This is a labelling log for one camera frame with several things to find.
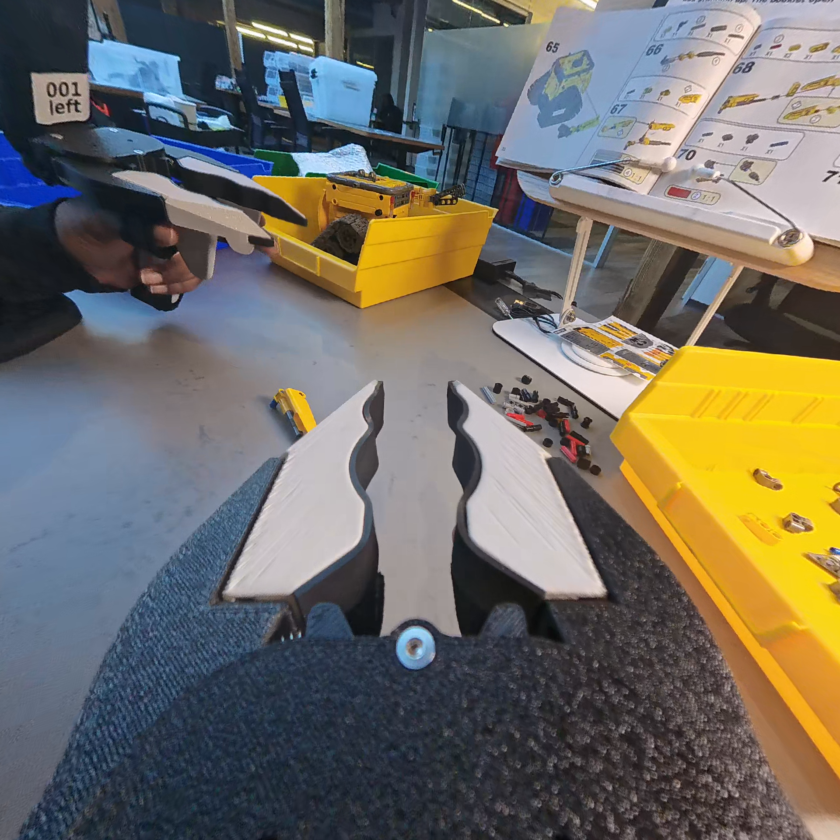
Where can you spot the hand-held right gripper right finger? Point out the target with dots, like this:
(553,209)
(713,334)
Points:
(525,525)

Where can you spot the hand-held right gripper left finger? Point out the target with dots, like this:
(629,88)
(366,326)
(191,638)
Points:
(308,525)

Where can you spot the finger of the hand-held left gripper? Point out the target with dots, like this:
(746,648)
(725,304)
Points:
(223,180)
(197,213)

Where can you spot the yellow brick arm with axle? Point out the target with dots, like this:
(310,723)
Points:
(295,407)

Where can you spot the person's left forearm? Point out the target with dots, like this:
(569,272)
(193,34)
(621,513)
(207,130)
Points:
(26,262)

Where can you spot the grey desk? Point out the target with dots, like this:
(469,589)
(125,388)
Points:
(164,426)

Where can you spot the green storage bin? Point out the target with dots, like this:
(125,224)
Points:
(275,164)
(407,177)

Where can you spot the pile of black red pieces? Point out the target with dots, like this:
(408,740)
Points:
(551,420)

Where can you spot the clear bubble wrap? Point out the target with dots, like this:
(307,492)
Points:
(334,161)

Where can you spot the yellow tracked brick robot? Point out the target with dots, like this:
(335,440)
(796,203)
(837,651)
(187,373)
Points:
(367,197)

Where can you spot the white translucent storage box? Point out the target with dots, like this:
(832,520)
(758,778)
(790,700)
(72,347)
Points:
(341,92)

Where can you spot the wooden pillar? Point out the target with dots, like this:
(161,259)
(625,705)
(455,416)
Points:
(334,29)

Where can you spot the yellow black sticker sheet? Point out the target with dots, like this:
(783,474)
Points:
(610,348)

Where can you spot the yellow storage bin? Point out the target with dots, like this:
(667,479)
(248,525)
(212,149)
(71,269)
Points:
(722,426)
(407,262)

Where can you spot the black power adapter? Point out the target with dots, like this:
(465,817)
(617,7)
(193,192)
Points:
(495,269)

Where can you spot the white book stand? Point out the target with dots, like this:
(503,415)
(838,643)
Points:
(656,216)

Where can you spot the open building instruction booklet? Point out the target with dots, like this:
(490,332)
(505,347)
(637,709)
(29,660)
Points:
(656,98)

